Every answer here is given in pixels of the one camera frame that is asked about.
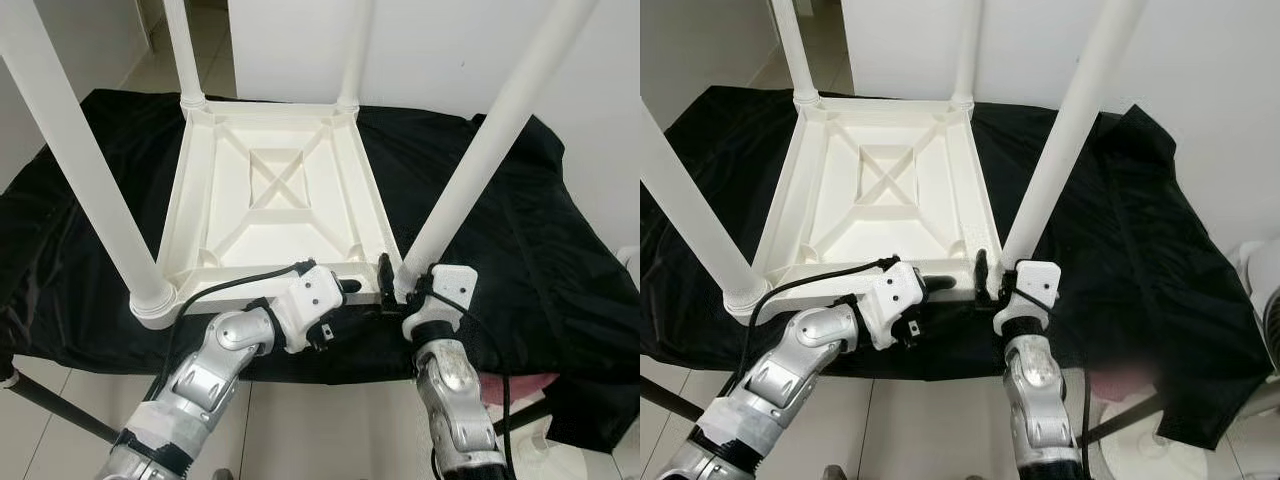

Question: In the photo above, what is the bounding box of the white plastic table top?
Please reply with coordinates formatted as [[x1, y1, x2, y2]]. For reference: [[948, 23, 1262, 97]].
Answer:
[[130, 100, 407, 328], [724, 95, 1005, 323]]

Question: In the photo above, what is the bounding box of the pink object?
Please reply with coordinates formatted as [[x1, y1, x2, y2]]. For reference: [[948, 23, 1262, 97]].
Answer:
[[478, 369, 563, 402], [1090, 366, 1163, 397]]

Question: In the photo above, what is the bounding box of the black cloth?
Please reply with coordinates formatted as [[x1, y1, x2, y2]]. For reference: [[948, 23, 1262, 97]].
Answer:
[[0, 87, 641, 453], [640, 84, 1273, 449]]

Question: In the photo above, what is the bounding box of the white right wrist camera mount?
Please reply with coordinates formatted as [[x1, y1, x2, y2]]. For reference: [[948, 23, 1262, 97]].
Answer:
[[401, 262, 480, 343], [992, 259, 1064, 338]]

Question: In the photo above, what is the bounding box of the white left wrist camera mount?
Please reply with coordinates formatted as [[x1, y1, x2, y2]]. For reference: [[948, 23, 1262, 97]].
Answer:
[[857, 259, 932, 353], [269, 261, 347, 355]]

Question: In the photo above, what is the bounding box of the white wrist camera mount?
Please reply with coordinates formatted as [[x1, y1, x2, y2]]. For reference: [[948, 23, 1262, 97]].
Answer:
[[857, 259, 932, 353], [401, 262, 480, 343], [992, 259, 1064, 338], [269, 261, 347, 355]]

